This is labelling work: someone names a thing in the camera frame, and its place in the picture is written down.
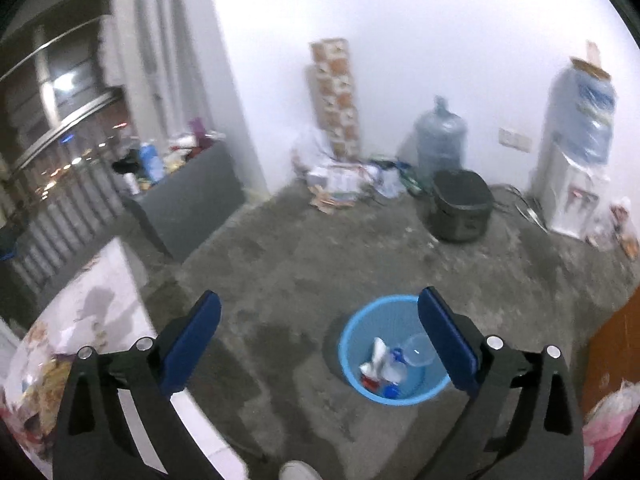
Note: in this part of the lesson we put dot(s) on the floral plaid bed sheet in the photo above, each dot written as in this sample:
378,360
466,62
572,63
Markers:
101,308

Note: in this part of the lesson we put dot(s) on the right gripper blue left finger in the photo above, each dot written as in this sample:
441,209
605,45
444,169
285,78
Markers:
92,439

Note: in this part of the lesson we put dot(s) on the small white bottle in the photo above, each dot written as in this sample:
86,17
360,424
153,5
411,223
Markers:
132,183

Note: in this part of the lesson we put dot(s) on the wall power socket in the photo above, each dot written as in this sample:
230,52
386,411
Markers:
512,139

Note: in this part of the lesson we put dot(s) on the tall patterned cardboard box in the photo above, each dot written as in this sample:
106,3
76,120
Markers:
336,88

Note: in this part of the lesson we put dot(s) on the empty blue water jug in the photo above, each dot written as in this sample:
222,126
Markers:
440,141

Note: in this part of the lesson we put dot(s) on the plastic bottle blue cap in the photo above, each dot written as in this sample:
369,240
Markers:
388,391

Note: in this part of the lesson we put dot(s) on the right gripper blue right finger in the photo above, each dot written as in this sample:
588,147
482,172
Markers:
522,419

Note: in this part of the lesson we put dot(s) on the blue mesh trash basket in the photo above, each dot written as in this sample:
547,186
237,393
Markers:
393,319

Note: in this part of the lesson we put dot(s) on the orange wooden furniture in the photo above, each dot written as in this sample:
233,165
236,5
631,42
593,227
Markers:
613,354

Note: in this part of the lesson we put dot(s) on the clear plastic bowl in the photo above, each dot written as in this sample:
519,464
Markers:
418,350

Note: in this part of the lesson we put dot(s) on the white plastic bag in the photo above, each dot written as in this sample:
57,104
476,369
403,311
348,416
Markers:
311,149

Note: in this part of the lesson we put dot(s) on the blue detergent bottle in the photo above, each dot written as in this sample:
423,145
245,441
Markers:
151,162

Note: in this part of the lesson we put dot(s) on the pile of paper packaging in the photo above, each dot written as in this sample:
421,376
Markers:
341,185

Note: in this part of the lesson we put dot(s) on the grey curtain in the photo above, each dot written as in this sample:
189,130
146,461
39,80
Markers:
173,68

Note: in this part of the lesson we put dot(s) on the metal balcony railing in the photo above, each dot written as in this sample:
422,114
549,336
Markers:
61,195

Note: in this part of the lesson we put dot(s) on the white shoe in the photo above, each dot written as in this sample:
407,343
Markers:
298,470

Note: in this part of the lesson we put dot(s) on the purple cup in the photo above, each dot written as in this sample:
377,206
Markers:
199,132

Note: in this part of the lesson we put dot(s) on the white water dispenser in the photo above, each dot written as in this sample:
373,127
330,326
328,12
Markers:
569,193

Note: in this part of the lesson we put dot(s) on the purple yellow noodle bag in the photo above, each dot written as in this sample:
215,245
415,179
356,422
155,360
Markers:
38,409

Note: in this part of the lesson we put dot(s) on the pink plastic bag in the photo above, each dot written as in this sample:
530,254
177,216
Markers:
606,424

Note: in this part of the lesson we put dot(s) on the black rice cooker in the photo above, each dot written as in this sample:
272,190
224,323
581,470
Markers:
461,205

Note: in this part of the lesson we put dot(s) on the dark grey cabinet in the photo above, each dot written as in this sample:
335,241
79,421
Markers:
182,211

